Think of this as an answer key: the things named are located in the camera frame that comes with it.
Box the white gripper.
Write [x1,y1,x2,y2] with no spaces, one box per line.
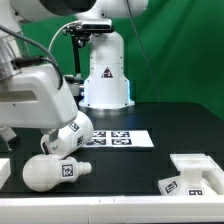
[0,64,78,153]

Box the white lamp bulb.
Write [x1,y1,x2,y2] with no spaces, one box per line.
[22,154,92,192]

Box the white lamp base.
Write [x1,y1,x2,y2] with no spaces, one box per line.
[158,154,224,196]

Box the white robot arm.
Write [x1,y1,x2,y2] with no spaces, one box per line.
[0,0,148,158]

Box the white lamp shade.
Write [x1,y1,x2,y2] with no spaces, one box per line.
[40,111,94,159]

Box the paper sheet with markers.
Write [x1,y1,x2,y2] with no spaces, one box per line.
[86,130,154,147]

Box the white left rail block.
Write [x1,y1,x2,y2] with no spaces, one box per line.
[0,158,11,189]

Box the white front rail wall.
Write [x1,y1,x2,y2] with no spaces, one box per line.
[0,196,224,224]

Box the black camera on stand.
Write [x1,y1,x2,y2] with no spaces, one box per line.
[62,19,115,84]

